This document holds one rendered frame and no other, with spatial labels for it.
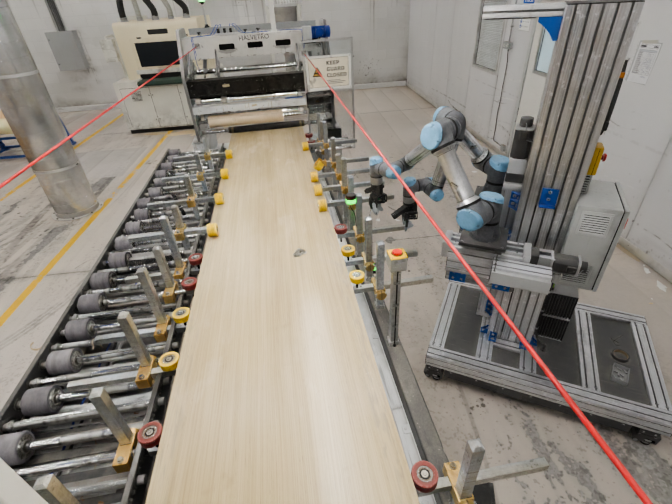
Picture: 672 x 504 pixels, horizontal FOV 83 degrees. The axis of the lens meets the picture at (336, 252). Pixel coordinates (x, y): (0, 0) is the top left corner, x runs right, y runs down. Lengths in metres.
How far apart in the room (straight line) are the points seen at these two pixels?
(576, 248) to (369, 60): 9.26
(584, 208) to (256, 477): 1.77
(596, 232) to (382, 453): 1.44
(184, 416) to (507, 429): 1.78
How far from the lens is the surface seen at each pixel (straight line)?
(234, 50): 4.59
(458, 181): 1.86
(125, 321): 1.67
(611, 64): 1.98
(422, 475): 1.34
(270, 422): 1.45
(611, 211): 2.14
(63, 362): 2.10
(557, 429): 2.69
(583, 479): 2.58
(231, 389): 1.56
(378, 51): 10.96
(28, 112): 5.35
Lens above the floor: 2.10
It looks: 34 degrees down
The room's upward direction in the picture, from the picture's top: 4 degrees counter-clockwise
